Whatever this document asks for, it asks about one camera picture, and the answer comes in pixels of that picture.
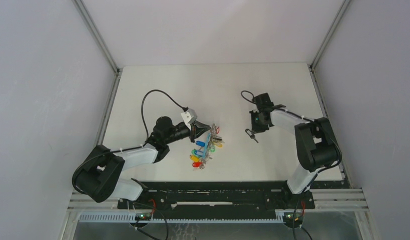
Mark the blue keyring with keys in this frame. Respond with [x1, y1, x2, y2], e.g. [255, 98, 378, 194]
[189, 124, 224, 170]

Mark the black mounting base rail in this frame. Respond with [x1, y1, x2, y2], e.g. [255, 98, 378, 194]
[84, 180, 351, 221]

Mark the left camera cable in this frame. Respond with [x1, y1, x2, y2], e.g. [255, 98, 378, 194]
[141, 89, 189, 142]

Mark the white slotted cable duct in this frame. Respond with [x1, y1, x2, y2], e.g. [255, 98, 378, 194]
[79, 211, 285, 224]

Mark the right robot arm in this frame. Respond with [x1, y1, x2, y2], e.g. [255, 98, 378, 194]
[245, 93, 342, 208]

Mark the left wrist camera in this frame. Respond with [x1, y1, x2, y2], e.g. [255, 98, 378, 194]
[180, 108, 197, 130]

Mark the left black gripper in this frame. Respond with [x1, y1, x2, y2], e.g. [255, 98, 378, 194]
[164, 120, 210, 145]

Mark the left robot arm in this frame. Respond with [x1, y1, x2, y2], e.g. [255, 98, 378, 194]
[72, 116, 211, 209]

